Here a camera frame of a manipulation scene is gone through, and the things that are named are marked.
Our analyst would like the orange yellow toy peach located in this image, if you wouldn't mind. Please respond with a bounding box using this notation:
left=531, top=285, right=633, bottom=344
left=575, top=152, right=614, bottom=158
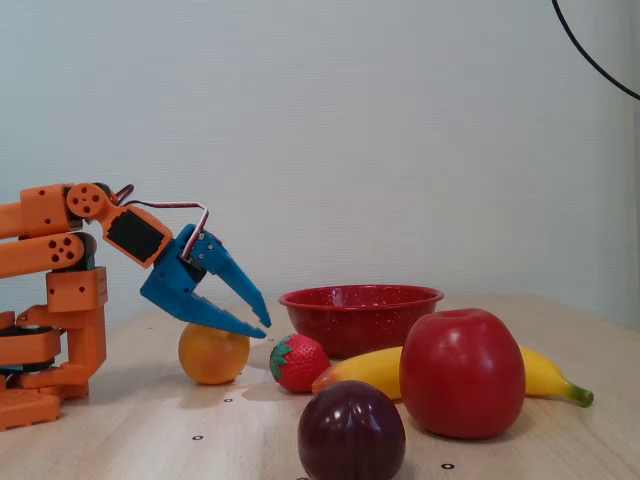
left=178, top=322, right=251, bottom=386

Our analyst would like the red toy strawberry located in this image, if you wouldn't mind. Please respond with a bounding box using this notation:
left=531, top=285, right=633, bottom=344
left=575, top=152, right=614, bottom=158
left=268, top=333, right=332, bottom=394

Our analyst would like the red toy apple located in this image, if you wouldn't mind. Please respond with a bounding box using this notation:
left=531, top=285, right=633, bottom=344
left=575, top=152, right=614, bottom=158
left=398, top=308, right=527, bottom=440

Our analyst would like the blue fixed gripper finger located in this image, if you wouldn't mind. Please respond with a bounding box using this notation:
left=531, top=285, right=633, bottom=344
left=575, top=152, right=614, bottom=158
left=184, top=293, right=268, bottom=341

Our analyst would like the dark purple toy plum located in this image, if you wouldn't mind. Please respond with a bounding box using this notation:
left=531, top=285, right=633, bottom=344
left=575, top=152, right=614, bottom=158
left=297, top=379, right=407, bottom=480

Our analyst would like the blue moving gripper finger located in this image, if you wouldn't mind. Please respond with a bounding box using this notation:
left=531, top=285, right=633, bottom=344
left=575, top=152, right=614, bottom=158
left=188, top=230, right=273, bottom=329

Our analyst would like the orange robot base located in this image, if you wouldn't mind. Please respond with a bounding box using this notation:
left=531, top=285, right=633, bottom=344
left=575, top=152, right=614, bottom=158
left=0, top=304, right=108, bottom=433

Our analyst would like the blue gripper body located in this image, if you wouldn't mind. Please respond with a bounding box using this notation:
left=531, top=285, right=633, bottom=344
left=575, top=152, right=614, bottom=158
left=139, top=223, right=207, bottom=322

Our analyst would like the white red servo wire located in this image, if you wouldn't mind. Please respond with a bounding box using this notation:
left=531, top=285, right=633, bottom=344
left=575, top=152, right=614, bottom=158
left=115, top=184, right=211, bottom=259

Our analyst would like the black hanging cable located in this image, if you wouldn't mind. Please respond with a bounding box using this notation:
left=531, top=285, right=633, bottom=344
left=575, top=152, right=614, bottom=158
left=551, top=0, right=640, bottom=101

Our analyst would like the yellow toy banana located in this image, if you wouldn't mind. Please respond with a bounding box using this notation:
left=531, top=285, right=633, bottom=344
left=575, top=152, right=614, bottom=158
left=311, top=345, right=595, bottom=409

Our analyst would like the red speckled enamel bowl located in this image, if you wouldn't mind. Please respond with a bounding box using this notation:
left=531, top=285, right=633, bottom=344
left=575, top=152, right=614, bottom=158
left=278, top=284, right=445, bottom=360

